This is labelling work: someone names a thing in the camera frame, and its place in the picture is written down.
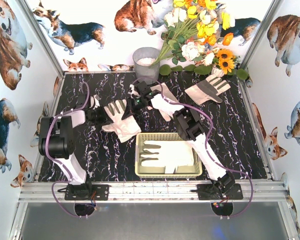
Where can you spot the small sunflower pot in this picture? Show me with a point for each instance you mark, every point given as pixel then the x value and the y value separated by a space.
pixel 225 62

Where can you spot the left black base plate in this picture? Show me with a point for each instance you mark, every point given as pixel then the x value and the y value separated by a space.
pixel 83 192

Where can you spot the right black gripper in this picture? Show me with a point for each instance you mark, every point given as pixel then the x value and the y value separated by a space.
pixel 134 105

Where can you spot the artificial flower bouquet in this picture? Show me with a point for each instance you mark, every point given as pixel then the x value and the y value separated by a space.
pixel 195 31

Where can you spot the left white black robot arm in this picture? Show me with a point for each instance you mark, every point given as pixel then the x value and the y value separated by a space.
pixel 57 140

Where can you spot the white glove green fingertips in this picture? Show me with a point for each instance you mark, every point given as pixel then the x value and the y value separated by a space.
pixel 125 129

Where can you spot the aluminium front frame rail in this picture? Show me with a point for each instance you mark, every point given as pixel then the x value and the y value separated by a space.
pixel 259 190

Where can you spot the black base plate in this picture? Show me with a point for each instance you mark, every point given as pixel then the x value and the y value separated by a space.
pixel 210 192
pixel 83 192

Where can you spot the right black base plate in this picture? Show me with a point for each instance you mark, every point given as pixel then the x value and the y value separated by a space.
pixel 210 192

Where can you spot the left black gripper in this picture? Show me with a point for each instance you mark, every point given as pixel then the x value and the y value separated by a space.
pixel 100 115

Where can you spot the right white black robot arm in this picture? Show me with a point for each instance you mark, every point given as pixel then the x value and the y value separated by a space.
pixel 189 127

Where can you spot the grey cuffed glove back right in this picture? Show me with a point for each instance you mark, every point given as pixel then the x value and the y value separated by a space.
pixel 208 89

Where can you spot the grey metal bucket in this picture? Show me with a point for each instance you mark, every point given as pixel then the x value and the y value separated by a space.
pixel 146 64

